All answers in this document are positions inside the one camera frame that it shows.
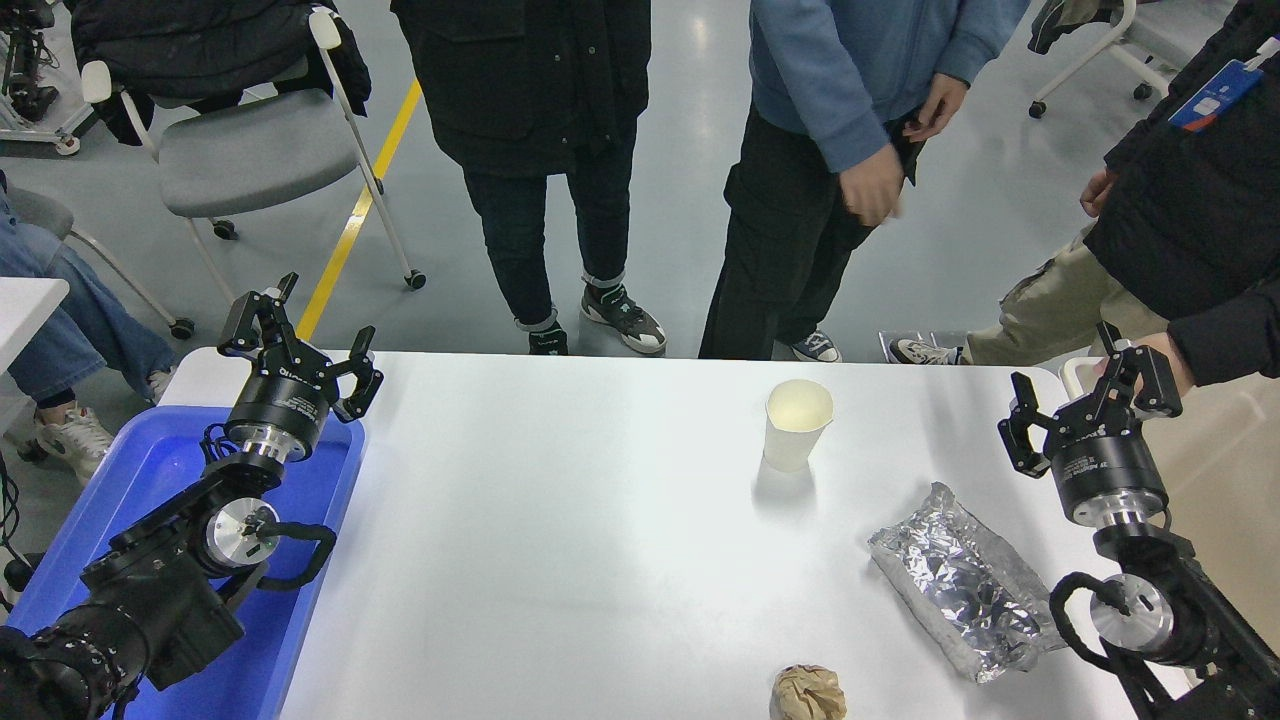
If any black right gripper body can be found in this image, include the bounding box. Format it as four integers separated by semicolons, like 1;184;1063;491
1040;398;1170;519

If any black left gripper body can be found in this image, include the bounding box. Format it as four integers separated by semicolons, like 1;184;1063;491
230;344;348;448

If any large pale bin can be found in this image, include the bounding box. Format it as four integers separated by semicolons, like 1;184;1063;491
1058;352;1280;701

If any white paper cup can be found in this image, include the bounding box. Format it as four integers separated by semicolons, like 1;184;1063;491
764;379;835;473

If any person's left hand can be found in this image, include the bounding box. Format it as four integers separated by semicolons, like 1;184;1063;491
902;72;971;143
1095;332;1197;397

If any person's right hand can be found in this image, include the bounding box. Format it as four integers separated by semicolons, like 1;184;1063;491
838;145;906;227
1080;168;1119;219

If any blue plastic tray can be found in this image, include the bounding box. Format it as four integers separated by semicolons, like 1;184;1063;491
5;405;366;720

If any crumpled silver foil tray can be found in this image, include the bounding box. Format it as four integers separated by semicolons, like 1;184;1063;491
868;482;1069;685

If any person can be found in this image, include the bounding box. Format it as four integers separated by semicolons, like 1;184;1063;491
0;170;179;488
390;0;668;357
888;0;1280;389
698;0;1031;363

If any small white table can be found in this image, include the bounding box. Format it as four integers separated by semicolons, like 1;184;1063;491
0;277;71;376

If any black jacket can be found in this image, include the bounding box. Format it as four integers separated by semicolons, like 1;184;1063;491
68;0;373;147

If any blue badge card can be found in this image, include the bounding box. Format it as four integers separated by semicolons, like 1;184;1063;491
1168;38;1280;133

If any black equipment stand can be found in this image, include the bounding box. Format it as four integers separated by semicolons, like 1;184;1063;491
0;0;83;157

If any white wheeled chair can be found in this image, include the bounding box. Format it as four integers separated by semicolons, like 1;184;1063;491
1028;0;1201;119

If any crumpled tan paper ball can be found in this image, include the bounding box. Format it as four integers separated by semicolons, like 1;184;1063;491
769;664;848;720

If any dark garment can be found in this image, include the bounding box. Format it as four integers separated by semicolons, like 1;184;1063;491
1028;0;1129;56

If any grey chair with white frame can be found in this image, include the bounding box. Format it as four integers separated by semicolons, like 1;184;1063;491
5;185;196;341
80;8;428;293

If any thin black cable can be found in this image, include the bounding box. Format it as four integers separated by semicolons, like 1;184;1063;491
0;452;41;601

